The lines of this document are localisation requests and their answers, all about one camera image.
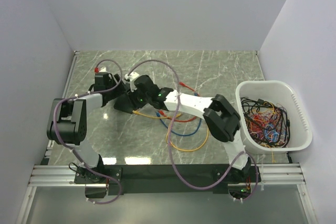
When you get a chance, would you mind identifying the black network switch box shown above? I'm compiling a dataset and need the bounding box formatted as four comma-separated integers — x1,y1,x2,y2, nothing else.
113,93,136,114

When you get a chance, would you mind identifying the blue ethernet patch cable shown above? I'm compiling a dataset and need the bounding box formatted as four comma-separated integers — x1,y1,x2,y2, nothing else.
155,111,203,137

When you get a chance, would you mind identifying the red ethernet patch cable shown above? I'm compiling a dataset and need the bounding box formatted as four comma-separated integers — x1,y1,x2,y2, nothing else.
159,82,202,123

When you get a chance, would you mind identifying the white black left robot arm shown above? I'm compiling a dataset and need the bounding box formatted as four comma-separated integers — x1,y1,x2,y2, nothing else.
47,72,130,183

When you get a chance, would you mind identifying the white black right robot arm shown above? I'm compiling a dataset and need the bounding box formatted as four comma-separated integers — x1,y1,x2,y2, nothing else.
125,72,251,182

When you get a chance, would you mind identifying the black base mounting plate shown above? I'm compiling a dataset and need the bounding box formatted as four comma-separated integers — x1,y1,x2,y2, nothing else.
74,164,261,198

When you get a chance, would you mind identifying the white plastic basket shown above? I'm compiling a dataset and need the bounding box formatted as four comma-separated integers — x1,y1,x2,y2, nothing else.
235,80,313,154

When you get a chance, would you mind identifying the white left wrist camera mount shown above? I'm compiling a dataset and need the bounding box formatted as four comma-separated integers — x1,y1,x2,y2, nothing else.
94,67,107,74

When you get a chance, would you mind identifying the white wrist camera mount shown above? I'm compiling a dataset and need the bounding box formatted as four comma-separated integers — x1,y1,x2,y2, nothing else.
124,72,140,92
94,67,107,74

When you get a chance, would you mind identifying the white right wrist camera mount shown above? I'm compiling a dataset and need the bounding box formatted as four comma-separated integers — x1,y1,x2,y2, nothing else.
124,72,140,92

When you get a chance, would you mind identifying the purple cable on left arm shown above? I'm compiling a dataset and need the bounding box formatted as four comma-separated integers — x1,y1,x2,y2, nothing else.
52,58,124,205

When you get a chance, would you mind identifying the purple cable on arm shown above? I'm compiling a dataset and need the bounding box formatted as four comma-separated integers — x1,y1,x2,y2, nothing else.
128,59,259,203
52,58,124,205

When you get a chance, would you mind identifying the yellow ethernet cable right loop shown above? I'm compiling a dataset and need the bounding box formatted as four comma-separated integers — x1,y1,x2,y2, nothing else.
165,126,210,153

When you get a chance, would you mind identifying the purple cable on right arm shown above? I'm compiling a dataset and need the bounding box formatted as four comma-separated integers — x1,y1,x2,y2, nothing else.
128,59,259,203

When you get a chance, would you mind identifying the tangled cable bundle in basket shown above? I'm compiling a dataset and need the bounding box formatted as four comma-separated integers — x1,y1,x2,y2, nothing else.
240,96,291,148

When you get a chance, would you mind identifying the aluminium front frame rail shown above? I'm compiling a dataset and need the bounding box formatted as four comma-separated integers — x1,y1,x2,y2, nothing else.
28,163,306,187

